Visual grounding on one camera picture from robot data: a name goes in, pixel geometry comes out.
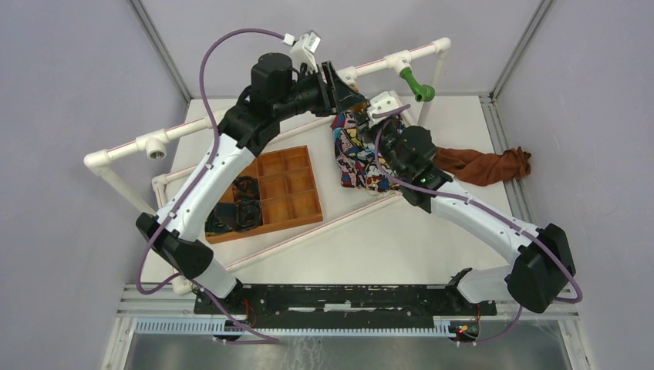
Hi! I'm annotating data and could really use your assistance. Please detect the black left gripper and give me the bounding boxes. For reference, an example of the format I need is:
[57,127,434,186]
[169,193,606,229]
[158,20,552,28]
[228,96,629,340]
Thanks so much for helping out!
[274,60,364,121]

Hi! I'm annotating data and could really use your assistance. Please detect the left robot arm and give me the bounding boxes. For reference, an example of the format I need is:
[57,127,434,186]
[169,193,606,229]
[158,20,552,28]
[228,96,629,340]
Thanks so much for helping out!
[136,52,367,314]

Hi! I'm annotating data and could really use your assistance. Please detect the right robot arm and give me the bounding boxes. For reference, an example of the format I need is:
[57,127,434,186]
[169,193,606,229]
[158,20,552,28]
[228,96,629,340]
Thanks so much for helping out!
[353,111,584,315]

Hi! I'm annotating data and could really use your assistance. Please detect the green plastic water faucet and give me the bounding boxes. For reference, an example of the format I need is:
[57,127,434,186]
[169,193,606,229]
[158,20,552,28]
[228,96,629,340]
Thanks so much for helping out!
[399,67,436,103]

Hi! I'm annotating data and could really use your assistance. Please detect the comic print cloth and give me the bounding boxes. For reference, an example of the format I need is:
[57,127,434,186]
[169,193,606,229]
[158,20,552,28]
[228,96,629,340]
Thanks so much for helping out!
[330,111,399,193]

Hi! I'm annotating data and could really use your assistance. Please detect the wooden compartment tray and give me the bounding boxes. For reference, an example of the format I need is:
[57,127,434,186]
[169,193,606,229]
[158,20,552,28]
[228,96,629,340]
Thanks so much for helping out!
[205,146,323,244]

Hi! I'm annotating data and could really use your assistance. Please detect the brown cloth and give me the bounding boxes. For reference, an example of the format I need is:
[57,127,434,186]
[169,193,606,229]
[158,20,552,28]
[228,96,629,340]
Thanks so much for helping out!
[433,147,532,187]

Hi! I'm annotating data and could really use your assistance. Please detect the dark patterned rolled cloth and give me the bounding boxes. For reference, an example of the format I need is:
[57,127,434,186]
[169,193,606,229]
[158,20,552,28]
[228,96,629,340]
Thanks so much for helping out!
[204,199,263,234]

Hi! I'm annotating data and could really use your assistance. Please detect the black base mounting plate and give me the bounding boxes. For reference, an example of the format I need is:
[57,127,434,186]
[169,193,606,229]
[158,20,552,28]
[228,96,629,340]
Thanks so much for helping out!
[220,284,497,330]

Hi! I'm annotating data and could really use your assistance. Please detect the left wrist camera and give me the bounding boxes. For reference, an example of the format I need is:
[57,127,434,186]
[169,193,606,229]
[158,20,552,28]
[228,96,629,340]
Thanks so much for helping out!
[282,30,321,72]

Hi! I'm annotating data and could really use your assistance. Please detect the white slotted cable duct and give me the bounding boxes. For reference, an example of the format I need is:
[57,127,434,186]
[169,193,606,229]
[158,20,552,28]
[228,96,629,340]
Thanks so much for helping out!
[133,318,455,338]

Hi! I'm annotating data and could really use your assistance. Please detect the white pvc pipe frame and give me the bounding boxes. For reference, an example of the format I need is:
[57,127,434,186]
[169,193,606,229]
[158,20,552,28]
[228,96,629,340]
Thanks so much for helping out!
[83,33,451,298]

